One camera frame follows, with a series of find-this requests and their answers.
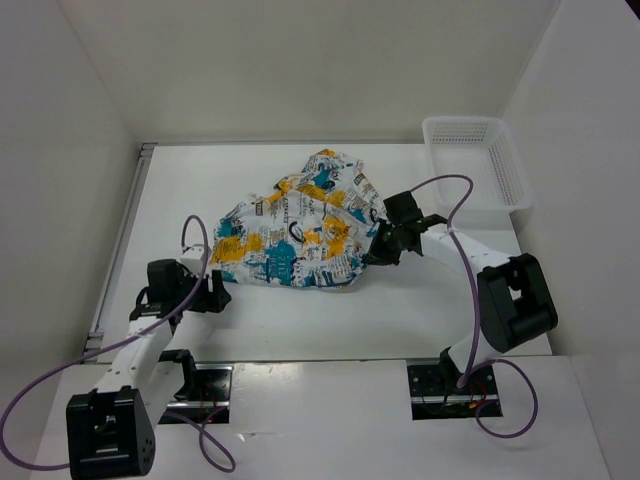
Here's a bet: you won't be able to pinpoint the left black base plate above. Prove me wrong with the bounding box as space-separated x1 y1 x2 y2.
160 363 233 424

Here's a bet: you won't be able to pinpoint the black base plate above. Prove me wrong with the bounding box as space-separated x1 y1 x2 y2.
160 363 233 424
406 359 502 421

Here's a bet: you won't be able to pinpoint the white teal yellow patterned shorts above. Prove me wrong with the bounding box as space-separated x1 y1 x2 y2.
209 149 386 289

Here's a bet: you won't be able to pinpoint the white perforated plastic basket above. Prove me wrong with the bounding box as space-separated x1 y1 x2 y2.
422 116 533 214

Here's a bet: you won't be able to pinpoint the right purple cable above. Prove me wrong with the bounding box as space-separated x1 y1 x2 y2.
409 173 540 440

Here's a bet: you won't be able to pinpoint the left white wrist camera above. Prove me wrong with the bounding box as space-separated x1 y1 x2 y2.
180 244 211 276

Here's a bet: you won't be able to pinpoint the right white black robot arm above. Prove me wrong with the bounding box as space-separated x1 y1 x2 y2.
365 191 558 393

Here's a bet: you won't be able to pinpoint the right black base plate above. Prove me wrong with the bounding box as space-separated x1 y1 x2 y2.
406 359 502 421

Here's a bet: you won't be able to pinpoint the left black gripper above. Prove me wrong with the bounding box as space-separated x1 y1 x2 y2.
173 266 231 313

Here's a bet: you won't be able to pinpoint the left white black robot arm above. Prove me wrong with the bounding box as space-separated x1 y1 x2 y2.
66 259 231 479

